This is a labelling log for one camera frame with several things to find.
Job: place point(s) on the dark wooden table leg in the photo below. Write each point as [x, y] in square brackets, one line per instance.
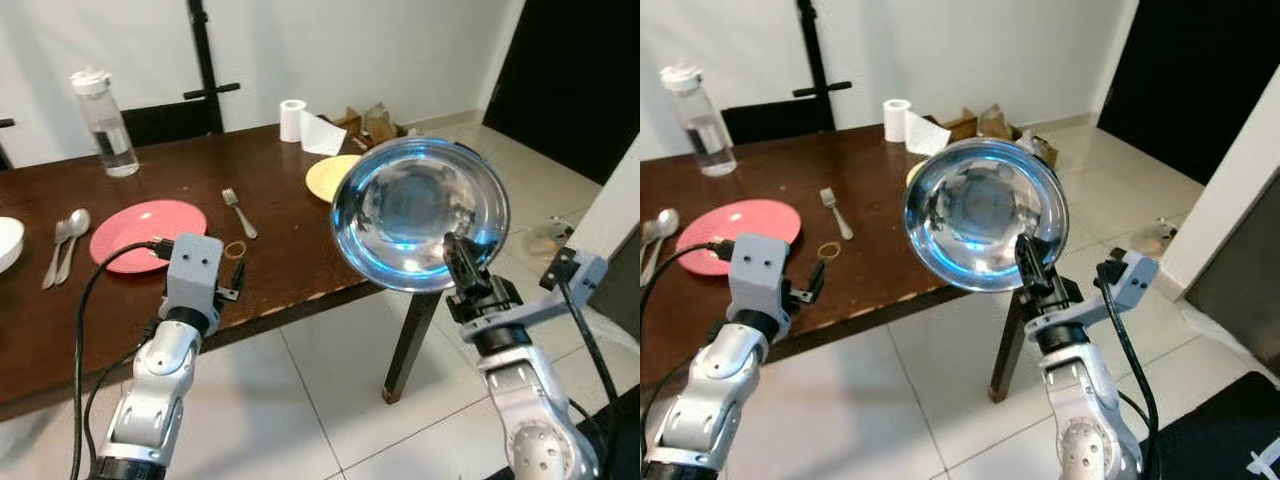
[1008, 350]
[408, 345]

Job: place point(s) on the silver metal knife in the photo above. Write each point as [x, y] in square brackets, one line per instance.
[57, 240]

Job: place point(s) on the stainless steel bowl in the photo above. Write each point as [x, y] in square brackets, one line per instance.
[420, 200]
[985, 200]

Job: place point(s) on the yellow round plate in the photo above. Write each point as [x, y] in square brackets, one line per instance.
[325, 180]
[912, 176]

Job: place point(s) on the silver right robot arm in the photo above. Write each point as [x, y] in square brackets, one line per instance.
[535, 400]
[1085, 400]

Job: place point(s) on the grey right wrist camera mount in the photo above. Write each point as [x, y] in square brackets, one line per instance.
[560, 290]
[1125, 290]

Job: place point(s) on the silver metal spoon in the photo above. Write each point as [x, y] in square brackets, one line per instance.
[666, 222]
[77, 222]

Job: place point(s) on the black flat panel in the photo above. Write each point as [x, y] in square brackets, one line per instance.
[765, 120]
[160, 122]

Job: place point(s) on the pink round plate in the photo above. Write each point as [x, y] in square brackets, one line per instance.
[735, 220]
[135, 228]

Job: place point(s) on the tan rubber band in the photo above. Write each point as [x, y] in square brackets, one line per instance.
[224, 250]
[819, 250]

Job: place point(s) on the clear water bottle white lid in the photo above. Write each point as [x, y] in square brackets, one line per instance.
[700, 120]
[105, 125]

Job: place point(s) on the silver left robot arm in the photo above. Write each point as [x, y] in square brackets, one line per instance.
[715, 390]
[160, 390]

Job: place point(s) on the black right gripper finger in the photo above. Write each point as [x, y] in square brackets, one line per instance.
[468, 265]
[1035, 265]

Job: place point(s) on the white toilet paper roll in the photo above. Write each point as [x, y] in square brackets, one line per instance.
[897, 120]
[292, 120]

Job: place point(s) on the clear glass jar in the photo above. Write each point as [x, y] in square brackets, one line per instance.
[1157, 238]
[550, 240]

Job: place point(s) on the black metal stand pole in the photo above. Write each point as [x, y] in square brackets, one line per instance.
[815, 55]
[205, 60]

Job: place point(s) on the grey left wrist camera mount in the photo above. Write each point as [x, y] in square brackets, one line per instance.
[758, 275]
[193, 275]

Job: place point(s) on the black door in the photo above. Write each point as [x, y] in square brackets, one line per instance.
[570, 80]
[1190, 80]

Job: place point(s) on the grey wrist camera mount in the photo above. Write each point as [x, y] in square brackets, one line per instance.
[758, 275]
[560, 290]
[1125, 290]
[193, 275]

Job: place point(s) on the silver metal fork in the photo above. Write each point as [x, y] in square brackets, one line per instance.
[238, 212]
[836, 212]

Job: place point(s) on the white round plate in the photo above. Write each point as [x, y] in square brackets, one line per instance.
[8, 245]

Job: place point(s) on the cardboard box with bags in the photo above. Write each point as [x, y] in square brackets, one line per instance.
[375, 122]
[990, 122]

